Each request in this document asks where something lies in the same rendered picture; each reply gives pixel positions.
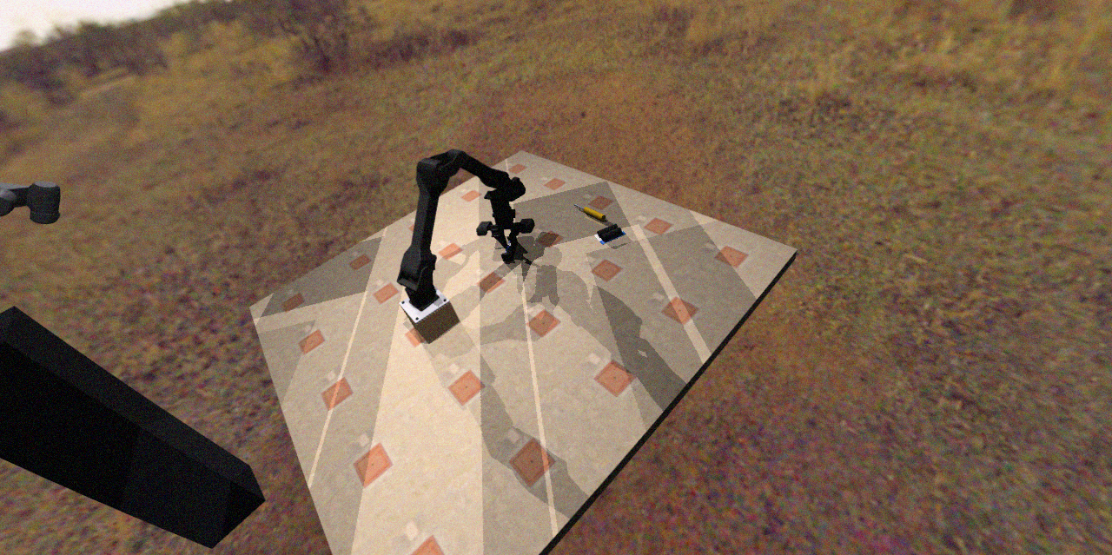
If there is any yellow cylinder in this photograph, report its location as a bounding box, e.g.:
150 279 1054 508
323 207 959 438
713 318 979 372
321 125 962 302
573 204 606 221

